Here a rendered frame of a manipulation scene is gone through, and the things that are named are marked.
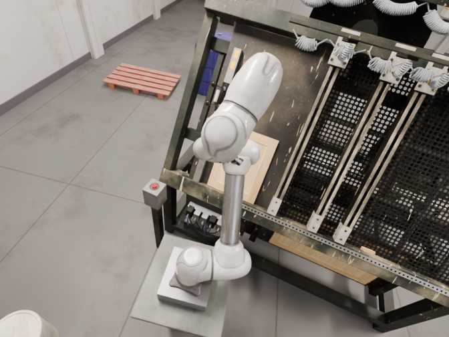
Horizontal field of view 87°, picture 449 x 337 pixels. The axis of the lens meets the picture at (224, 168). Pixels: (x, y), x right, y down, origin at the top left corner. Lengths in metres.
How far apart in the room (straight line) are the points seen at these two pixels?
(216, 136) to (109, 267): 2.13
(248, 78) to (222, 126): 0.14
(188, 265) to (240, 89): 0.90
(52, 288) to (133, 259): 0.63
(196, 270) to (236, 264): 0.21
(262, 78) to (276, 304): 2.14
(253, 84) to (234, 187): 0.67
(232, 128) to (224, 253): 0.87
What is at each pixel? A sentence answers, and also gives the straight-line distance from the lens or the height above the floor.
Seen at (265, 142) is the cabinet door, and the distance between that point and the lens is 1.64.
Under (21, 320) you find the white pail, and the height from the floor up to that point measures 0.36.
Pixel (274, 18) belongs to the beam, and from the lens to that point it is 1.66.
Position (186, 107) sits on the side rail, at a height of 1.32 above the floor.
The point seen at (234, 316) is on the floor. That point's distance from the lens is 2.35.
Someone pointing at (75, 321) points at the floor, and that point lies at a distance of 2.44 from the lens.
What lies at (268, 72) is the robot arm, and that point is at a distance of 0.60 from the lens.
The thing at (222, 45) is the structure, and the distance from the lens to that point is 1.81.
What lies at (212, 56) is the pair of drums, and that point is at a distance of 4.22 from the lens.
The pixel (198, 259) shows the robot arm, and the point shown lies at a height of 1.12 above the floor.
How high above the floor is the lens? 2.27
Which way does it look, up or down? 46 degrees down
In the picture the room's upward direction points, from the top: 12 degrees clockwise
